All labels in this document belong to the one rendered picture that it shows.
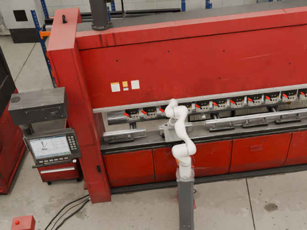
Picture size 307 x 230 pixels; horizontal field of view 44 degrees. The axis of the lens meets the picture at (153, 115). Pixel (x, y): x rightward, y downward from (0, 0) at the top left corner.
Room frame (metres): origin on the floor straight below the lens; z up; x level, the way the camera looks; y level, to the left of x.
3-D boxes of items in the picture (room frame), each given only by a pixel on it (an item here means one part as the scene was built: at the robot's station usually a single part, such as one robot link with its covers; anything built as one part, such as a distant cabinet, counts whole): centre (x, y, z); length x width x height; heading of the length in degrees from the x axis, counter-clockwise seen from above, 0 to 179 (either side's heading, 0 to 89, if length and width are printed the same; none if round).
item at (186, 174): (2.51, -0.27, 1.09); 0.19 x 0.19 x 0.18
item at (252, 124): (3.26, -1.19, 0.89); 0.30 x 0.05 x 0.03; 92
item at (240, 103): (3.31, -0.96, 1.26); 0.15 x 0.09 x 0.17; 92
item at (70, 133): (2.70, 0.99, 1.42); 0.45 x 0.12 x 0.36; 94
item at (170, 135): (3.14, -0.19, 1.00); 0.26 x 0.18 x 0.01; 2
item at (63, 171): (3.58, 1.32, 0.50); 0.50 x 0.50 x 1.00; 2
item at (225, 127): (3.25, -0.79, 0.89); 0.30 x 0.05 x 0.03; 92
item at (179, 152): (2.51, -0.23, 1.30); 0.19 x 0.12 x 0.24; 96
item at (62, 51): (3.43, 0.79, 1.15); 0.85 x 0.25 x 2.30; 2
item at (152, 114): (3.28, 0.04, 1.26); 0.15 x 0.09 x 0.17; 92
